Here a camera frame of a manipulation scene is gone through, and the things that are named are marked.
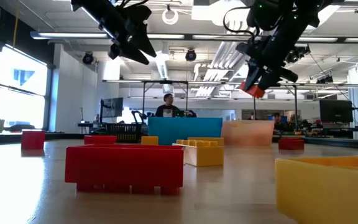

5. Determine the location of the orange translucent plastic bin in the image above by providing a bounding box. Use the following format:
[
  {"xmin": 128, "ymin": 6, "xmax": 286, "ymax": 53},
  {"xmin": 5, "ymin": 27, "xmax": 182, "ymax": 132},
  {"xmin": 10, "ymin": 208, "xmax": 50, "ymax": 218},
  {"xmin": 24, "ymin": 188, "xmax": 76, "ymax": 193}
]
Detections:
[{"xmin": 221, "ymin": 120, "xmax": 275, "ymax": 147}]

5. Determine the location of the small red toy brick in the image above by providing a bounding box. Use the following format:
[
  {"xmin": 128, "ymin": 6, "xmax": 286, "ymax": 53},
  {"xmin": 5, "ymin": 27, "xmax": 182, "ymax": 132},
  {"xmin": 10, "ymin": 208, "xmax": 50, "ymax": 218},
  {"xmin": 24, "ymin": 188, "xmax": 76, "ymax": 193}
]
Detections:
[{"xmin": 21, "ymin": 129, "xmax": 46, "ymax": 151}]

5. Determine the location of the orange toy brick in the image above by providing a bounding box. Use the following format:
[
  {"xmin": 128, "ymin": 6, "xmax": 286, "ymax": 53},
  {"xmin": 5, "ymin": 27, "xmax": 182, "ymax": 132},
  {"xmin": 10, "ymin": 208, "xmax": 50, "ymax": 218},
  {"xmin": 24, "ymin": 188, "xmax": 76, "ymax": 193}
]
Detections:
[{"xmin": 239, "ymin": 80, "xmax": 265, "ymax": 99}]

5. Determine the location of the black mesh basket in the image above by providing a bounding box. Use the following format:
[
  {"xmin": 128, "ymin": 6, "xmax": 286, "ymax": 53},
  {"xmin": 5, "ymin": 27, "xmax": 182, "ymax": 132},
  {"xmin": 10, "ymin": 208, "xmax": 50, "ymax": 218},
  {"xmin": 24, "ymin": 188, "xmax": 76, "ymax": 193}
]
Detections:
[{"xmin": 104, "ymin": 123, "xmax": 143, "ymax": 143}]

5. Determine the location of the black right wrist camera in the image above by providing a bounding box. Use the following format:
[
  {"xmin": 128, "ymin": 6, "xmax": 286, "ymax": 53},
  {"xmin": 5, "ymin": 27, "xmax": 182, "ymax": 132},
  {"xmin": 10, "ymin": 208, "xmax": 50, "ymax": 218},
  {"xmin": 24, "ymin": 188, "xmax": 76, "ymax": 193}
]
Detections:
[{"xmin": 246, "ymin": 0, "xmax": 281, "ymax": 31}]

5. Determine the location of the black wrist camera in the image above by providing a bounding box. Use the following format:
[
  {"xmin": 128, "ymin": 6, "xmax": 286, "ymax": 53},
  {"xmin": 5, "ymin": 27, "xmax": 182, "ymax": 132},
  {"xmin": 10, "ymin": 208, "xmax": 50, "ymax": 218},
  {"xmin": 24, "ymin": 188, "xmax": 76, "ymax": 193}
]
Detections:
[
  {"xmin": 119, "ymin": 3, "xmax": 153, "ymax": 27},
  {"xmin": 246, "ymin": 0, "xmax": 281, "ymax": 31}
]

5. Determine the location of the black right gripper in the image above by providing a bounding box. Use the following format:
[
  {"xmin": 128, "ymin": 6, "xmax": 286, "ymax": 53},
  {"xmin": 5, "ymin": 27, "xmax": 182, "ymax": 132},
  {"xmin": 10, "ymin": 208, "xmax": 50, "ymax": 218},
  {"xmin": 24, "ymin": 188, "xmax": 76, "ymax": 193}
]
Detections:
[{"xmin": 236, "ymin": 34, "xmax": 300, "ymax": 92}]

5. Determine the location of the white coiled cable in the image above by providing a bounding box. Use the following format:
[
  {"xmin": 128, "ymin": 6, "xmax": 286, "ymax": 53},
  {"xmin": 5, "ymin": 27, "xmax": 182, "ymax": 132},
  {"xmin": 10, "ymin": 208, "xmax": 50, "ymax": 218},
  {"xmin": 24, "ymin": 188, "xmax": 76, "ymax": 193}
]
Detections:
[{"xmin": 161, "ymin": 7, "xmax": 180, "ymax": 26}]

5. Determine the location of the black background rig frame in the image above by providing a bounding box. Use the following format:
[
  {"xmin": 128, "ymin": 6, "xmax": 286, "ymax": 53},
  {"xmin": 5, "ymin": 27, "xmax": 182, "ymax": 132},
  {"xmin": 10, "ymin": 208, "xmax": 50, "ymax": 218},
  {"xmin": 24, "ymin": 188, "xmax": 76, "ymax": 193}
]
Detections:
[
  {"xmin": 141, "ymin": 79, "xmax": 190, "ymax": 119},
  {"xmin": 252, "ymin": 82, "xmax": 298, "ymax": 131}
]

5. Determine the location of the red two-by-four toy brick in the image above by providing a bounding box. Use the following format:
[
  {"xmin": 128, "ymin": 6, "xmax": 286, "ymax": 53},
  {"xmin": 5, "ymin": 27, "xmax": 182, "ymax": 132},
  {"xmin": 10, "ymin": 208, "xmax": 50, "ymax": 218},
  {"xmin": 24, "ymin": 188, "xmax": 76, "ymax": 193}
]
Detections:
[
  {"xmin": 83, "ymin": 134, "xmax": 118, "ymax": 146},
  {"xmin": 64, "ymin": 144, "xmax": 185, "ymax": 196}
]

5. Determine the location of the yellow two-by-four toy brick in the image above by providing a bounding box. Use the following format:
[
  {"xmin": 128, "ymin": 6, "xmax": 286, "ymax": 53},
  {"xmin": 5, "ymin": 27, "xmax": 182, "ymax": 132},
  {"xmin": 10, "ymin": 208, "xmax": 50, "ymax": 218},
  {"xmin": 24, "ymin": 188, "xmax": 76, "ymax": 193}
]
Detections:
[{"xmin": 172, "ymin": 136, "xmax": 225, "ymax": 168}]

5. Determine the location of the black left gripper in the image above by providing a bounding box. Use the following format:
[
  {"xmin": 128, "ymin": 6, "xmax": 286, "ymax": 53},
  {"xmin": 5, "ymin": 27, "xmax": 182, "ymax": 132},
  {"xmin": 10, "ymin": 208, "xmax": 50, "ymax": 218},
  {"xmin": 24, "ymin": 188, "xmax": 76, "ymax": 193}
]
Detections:
[{"xmin": 99, "ymin": 18, "xmax": 158, "ymax": 66}]

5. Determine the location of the yellow-orange two-by-four toy brick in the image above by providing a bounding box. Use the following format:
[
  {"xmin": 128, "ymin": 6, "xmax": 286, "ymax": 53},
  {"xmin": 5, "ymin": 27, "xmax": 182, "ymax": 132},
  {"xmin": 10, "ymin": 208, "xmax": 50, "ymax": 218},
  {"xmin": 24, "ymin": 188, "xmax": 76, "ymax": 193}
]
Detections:
[{"xmin": 274, "ymin": 156, "xmax": 358, "ymax": 224}]

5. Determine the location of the black ceiling-mounted camera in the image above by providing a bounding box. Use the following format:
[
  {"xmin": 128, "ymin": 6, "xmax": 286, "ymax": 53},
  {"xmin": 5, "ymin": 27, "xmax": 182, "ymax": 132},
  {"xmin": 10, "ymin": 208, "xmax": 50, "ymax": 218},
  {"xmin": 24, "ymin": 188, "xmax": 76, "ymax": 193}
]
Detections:
[
  {"xmin": 82, "ymin": 51, "xmax": 94, "ymax": 65},
  {"xmin": 290, "ymin": 45, "xmax": 311, "ymax": 65},
  {"xmin": 185, "ymin": 49, "xmax": 198, "ymax": 62}
]

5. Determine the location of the black computer monitor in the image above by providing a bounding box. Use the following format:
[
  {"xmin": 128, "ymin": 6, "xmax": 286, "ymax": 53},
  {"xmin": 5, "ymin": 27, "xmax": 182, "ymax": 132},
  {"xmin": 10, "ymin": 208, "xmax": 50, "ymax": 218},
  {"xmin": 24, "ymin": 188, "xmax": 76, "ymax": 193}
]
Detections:
[
  {"xmin": 319, "ymin": 99, "xmax": 354, "ymax": 123},
  {"xmin": 99, "ymin": 97, "xmax": 124, "ymax": 124}
]

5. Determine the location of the black overhead light bar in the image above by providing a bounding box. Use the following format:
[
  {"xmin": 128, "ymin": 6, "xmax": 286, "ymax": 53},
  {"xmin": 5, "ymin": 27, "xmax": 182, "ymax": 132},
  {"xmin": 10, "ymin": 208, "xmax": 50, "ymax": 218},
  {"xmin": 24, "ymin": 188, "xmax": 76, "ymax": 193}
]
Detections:
[{"xmin": 29, "ymin": 30, "xmax": 358, "ymax": 44}]

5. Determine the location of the small yellow toy brick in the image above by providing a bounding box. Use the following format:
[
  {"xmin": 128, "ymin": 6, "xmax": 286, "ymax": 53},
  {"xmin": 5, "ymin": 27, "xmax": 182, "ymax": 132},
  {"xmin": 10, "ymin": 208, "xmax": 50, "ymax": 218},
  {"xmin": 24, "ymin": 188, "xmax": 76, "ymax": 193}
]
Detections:
[{"xmin": 140, "ymin": 136, "xmax": 159, "ymax": 146}]

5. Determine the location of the blue plastic bin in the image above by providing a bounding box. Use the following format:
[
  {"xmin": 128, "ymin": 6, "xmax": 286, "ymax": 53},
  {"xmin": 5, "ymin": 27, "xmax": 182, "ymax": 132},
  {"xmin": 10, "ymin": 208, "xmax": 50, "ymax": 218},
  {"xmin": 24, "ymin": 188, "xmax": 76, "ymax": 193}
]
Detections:
[{"xmin": 147, "ymin": 117, "xmax": 224, "ymax": 146}]

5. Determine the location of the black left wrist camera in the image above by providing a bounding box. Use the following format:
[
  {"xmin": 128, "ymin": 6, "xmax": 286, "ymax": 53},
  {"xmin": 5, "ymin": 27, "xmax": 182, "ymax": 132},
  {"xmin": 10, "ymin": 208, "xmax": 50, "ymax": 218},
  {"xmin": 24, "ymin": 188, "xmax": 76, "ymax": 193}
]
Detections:
[{"xmin": 119, "ymin": 3, "xmax": 153, "ymax": 27}]

